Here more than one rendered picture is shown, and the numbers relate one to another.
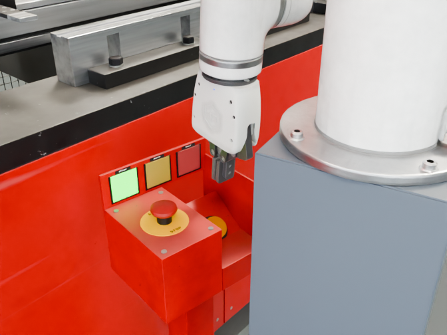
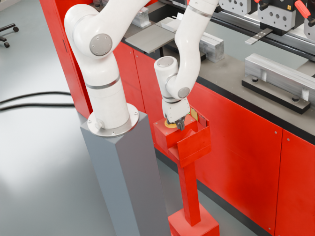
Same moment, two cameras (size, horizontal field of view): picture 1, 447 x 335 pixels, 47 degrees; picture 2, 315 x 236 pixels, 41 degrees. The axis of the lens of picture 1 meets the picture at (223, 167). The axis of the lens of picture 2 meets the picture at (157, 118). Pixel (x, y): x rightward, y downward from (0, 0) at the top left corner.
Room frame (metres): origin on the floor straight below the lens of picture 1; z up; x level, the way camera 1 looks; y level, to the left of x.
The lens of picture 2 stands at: (0.93, -1.25, 1.95)
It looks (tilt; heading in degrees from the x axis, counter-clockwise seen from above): 40 degrees down; 105
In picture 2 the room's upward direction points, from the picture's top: 10 degrees counter-clockwise
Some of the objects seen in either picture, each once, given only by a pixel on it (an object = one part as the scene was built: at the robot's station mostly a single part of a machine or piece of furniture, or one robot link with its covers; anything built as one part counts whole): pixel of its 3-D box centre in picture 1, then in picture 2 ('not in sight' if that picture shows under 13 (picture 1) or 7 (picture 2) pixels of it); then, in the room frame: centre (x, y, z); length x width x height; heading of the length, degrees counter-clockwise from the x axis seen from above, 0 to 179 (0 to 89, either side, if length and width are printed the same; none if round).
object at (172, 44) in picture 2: not in sight; (180, 48); (0.62, 0.51, 0.89); 0.30 x 0.05 x 0.03; 139
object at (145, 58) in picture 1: (155, 60); (274, 93); (1.05, 0.14, 0.89); 0.30 x 0.05 x 0.03; 139
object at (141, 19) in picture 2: not in sight; (119, 7); (0.21, 0.94, 0.92); 0.50 x 0.06 x 0.10; 139
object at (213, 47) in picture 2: not in sight; (190, 38); (0.67, 0.55, 0.92); 0.39 x 0.06 x 0.10; 139
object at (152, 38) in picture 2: not in sight; (158, 34); (0.53, 0.47, 1.00); 0.26 x 0.18 x 0.01; 49
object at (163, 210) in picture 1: (163, 215); not in sight; (0.62, 0.09, 0.79); 0.04 x 0.04 x 0.04
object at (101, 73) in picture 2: not in sight; (91, 43); (0.44, -0.12, 1.30); 0.19 x 0.12 x 0.24; 125
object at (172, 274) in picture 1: (186, 223); (181, 132); (0.66, 0.06, 0.75); 0.20 x 0.16 x 0.18; 130
